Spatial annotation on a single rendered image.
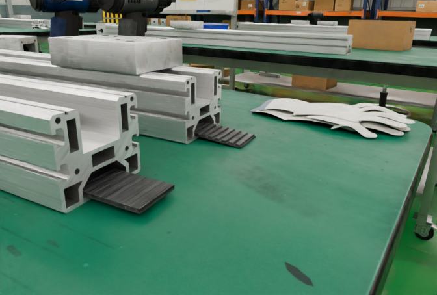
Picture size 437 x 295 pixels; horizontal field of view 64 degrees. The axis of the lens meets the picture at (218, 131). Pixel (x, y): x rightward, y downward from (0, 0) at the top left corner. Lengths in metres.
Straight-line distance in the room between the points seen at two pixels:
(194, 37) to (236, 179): 1.76
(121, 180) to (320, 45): 1.49
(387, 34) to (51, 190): 1.95
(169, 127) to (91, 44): 0.16
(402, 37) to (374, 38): 0.14
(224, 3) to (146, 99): 3.03
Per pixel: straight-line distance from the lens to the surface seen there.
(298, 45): 1.77
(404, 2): 10.65
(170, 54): 0.52
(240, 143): 0.45
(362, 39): 2.15
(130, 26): 0.71
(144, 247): 0.27
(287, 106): 0.60
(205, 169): 0.38
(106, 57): 0.50
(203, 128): 0.49
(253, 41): 1.88
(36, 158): 0.32
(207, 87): 0.50
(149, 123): 0.48
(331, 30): 3.60
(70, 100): 0.39
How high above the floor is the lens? 0.94
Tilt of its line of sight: 18 degrees down
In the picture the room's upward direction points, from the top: 1 degrees clockwise
